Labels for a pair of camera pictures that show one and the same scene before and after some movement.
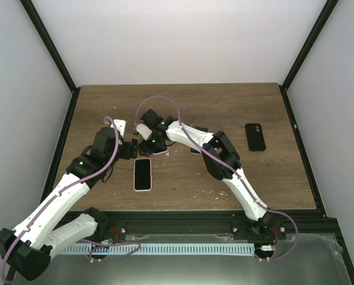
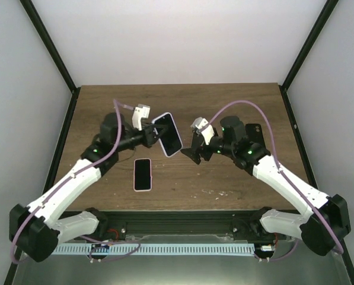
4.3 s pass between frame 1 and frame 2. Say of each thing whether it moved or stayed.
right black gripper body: moved
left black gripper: moved
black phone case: stayed
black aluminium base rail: stayed
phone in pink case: stayed
